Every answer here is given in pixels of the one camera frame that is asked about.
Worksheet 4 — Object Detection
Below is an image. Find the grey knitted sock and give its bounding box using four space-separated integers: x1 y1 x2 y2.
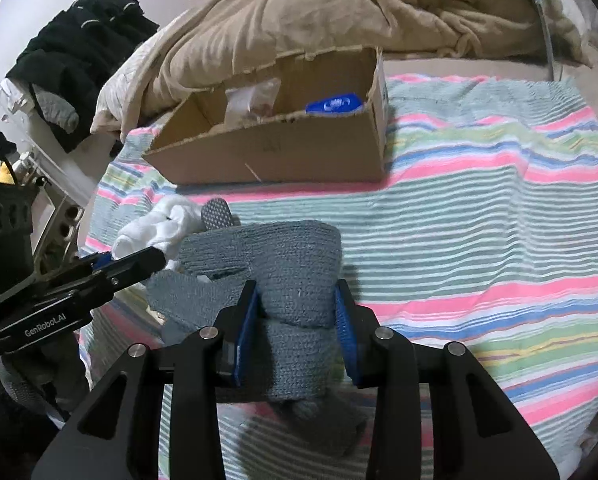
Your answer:
146 220 367 458

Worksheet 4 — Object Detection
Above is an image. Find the blue plastic item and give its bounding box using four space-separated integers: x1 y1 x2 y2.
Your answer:
305 92 366 116

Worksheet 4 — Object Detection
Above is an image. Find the white patterned quilt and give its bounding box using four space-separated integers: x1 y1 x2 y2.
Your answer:
93 35 180 133

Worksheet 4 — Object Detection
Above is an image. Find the white sock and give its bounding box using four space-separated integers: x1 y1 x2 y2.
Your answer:
112 196 205 272

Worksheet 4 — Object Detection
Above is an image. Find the clear plastic bag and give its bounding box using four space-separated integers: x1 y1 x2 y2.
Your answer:
224 78 282 126

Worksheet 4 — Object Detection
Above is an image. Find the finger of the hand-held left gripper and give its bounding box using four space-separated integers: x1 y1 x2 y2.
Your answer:
39 251 115 286
49 246 169 297

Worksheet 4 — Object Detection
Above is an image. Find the black clothing pile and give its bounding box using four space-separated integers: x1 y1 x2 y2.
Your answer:
5 0 160 153

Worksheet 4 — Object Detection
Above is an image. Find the beige blanket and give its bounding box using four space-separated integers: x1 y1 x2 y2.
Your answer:
92 0 587 143

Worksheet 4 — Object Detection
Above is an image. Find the grey cloth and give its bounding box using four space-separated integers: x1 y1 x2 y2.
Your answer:
32 84 80 133

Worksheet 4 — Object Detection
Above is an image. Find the cardboard box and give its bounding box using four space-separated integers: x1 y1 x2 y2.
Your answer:
143 46 391 184

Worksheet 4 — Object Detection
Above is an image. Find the striped bed blanket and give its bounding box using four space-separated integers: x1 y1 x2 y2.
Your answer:
76 74 598 480

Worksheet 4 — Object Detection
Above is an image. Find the person's left hand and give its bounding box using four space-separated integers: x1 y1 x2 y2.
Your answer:
0 182 36 298

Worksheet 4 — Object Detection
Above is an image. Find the metal pole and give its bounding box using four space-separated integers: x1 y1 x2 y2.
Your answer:
534 0 562 81

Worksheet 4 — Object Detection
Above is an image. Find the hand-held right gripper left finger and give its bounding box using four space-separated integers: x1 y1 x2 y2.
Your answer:
32 280 260 480

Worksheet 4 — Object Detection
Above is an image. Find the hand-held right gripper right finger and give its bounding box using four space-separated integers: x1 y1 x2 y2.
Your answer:
331 280 562 480

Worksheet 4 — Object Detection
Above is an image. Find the white rack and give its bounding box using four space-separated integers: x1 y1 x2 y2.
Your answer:
0 75 95 273

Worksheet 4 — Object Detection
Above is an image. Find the grey dotted sock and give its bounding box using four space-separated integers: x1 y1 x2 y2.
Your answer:
201 199 241 232

